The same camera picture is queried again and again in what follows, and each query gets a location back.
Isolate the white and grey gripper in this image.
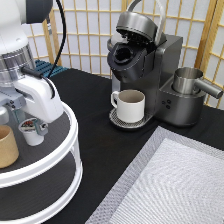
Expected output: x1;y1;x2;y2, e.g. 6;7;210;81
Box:
0;76;63;136

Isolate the white coffee pod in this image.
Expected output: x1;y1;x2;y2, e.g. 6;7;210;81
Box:
18;118;44;146

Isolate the grey pod coffee machine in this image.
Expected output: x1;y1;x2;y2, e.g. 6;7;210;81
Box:
107;0;205;130

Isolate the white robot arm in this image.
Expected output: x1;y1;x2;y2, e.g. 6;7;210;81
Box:
0;0;63;136

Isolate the tan wooden cup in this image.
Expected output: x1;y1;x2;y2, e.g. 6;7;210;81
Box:
0;125;19;168

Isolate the blue ribbed metal block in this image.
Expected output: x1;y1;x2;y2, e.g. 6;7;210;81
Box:
35;60;66;77

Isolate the white two-tier round shelf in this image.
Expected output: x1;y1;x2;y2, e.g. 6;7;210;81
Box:
0;105;83;224

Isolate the white ceramic mug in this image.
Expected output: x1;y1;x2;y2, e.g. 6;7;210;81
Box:
111;90;145;123

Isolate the wooden shoji folding screen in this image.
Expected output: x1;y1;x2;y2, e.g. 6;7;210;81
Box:
23;0;224;110

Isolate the grey woven placemat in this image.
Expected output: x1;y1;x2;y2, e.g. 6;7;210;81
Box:
85;127;224;224

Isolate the steel milk frother jug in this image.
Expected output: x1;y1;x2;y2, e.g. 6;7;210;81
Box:
173;67;223;99

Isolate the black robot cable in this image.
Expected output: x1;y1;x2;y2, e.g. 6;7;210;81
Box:
20;0;67;98

